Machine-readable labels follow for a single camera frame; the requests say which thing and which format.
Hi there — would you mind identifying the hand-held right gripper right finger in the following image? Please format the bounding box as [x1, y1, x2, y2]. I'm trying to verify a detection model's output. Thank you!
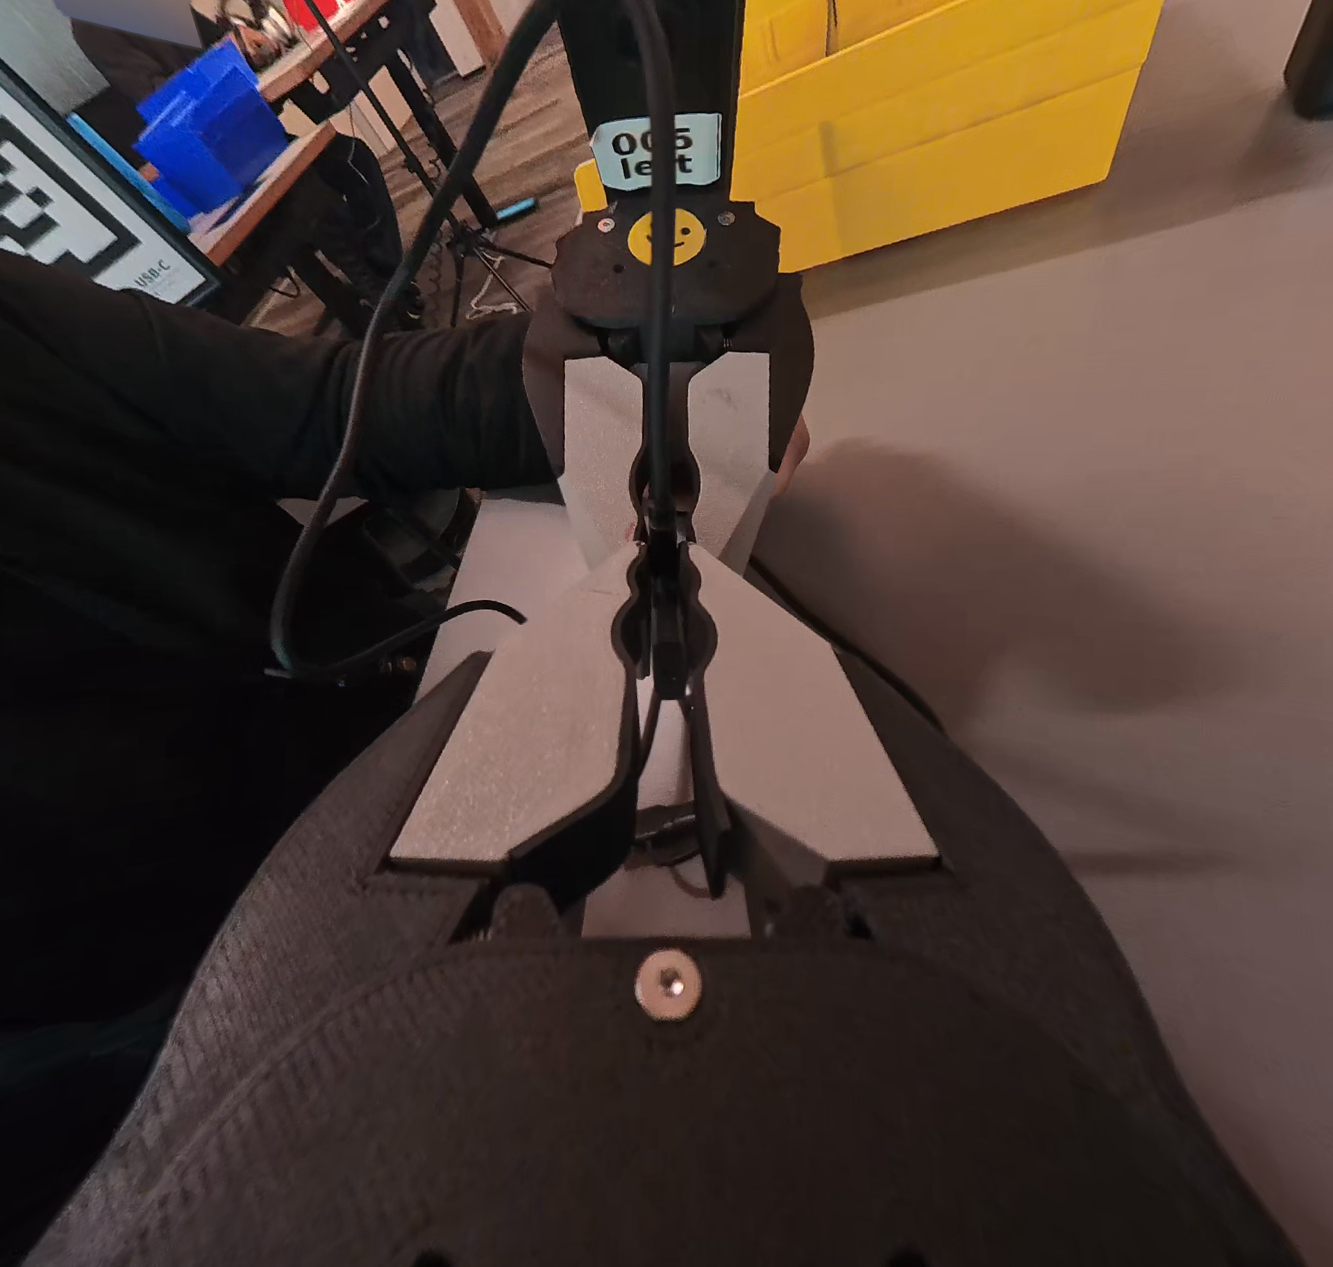
[650, 541, 943, 900]

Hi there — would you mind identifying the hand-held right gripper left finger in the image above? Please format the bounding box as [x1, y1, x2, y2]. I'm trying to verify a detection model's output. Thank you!
[385, 545, 641, 914]

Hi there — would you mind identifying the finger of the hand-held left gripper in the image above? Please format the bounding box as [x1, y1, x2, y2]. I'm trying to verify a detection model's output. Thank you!
[676, 349, 776, 574]
[564, 356, 654, 574]

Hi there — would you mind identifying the black usb-c cable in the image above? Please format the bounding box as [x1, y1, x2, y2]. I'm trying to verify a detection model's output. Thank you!
[266, 0, 694, 708]

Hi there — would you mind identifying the yellow plastic bin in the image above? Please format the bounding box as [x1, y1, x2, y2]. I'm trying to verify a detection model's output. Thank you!
[734, 0, 1188, 274]

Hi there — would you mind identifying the person's left forearm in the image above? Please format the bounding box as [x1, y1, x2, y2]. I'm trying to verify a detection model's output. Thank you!
[0, 252, 559, 521]

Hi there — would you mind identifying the black tripod stand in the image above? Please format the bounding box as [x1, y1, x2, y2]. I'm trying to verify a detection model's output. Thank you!
[260, 0, 555, 330]

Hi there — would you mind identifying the wooden table with black legs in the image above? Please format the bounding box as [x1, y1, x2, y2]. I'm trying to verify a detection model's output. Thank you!
[141, 122, 410, 338]
[249, 0, 504, 233]

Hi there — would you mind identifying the blue plastic bin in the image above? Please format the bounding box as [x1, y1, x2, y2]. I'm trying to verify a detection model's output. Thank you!
[134, 39, 293, 219]

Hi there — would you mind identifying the framed code sign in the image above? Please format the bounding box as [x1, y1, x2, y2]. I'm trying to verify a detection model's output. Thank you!
[0, 59, 227, 308]

